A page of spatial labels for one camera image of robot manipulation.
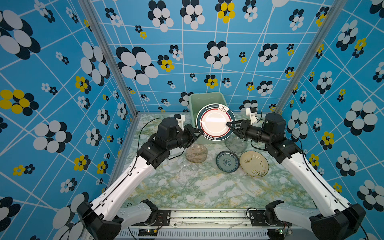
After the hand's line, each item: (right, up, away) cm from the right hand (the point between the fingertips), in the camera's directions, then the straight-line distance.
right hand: (228, 125), depth 67 cm
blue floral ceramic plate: (+6, -23, +27) cm, 36 cm away
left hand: (-10, -2, -3) cm, 11 cm away
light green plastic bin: (-13, +18, +44) cm, 49 cm away
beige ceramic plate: (+22, -24, +25) cm, 40 cm away
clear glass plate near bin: (+13, -13, +34) cm, 39 cm away
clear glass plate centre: (-20, -30, +21) cm, 42 cm away
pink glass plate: (-14, -19, +31) cm, 39 cm away
